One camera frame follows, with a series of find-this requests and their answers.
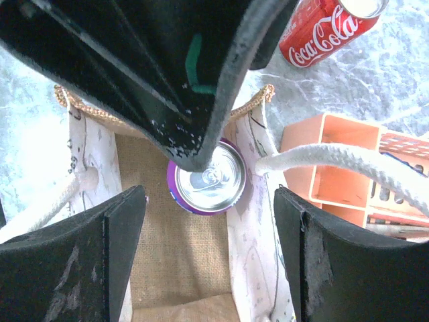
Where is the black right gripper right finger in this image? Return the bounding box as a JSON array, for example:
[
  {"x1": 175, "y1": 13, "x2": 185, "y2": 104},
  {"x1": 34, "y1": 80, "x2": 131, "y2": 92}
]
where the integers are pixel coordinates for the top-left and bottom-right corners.
[{"x1": 273, "y1": 186, "x2": 428, "y2": 321}]

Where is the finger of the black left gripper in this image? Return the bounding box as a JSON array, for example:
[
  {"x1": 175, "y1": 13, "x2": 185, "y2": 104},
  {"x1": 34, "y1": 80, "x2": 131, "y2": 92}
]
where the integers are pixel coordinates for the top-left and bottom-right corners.
[{"x1": 1, "y1": 0, "x2": 297, "y2": 171}]

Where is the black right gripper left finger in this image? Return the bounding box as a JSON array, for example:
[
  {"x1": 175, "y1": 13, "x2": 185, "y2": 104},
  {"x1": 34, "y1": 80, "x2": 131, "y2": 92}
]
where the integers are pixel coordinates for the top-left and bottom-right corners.
[{"x1": 1, "y1": 185, "x2": 147, "y2": 321}]

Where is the canvas bag with rope handles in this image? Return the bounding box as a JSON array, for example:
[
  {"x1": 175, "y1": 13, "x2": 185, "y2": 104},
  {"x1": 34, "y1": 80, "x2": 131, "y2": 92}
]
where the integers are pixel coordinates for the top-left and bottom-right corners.
[{"x1": 1, "y1": 85, "x2": 428, "y2": 321}]

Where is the purple Fanta can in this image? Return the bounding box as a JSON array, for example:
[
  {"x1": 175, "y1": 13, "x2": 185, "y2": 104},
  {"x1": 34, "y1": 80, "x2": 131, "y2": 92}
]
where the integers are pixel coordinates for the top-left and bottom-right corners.
[{"x1": 166, "y1": 138, "x2": 247, "y2": 215}]

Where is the peach plastic desk organizer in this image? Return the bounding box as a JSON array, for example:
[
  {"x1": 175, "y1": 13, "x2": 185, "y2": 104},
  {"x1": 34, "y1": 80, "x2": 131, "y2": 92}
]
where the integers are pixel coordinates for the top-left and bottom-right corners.
[{"x1": 281, "y1": 113, "x2": 428, "y2": 242}]

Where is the red Coca-Cola can left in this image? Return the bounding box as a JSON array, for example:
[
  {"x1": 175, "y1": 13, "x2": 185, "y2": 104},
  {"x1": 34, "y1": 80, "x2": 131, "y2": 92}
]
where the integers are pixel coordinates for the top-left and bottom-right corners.
[{"x1": 279, "y1": 0, "x2": 388, "y2": 68}]

